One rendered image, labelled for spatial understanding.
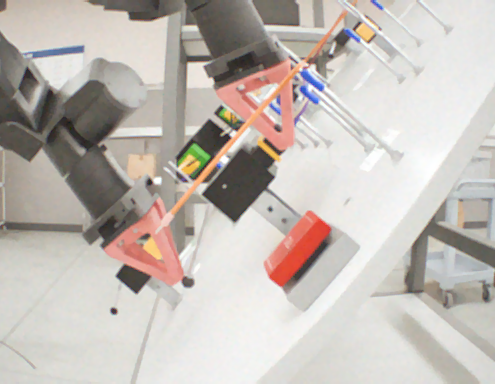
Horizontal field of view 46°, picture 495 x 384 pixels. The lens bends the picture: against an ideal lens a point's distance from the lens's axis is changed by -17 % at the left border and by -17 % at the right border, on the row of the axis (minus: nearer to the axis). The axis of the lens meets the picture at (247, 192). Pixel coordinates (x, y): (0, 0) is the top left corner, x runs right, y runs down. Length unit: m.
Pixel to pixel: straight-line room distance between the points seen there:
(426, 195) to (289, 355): 0.13
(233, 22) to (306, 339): 0.30
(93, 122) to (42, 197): 7.82
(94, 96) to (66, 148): 0.07
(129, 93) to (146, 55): 7.63
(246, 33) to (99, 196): 0.21
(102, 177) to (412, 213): 0.33
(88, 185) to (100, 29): 7.75
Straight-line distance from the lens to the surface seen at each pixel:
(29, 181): 8.46
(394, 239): 0.41
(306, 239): 0.43
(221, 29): 0.59
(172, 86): 1.62
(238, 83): 0.58
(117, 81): 0.61
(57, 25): 8.52
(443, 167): 0.42
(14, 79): 0.61
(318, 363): 1.13
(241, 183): 0.62
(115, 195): 0.64
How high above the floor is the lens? 1.18
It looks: 5 degrees down
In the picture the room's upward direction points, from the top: straight up
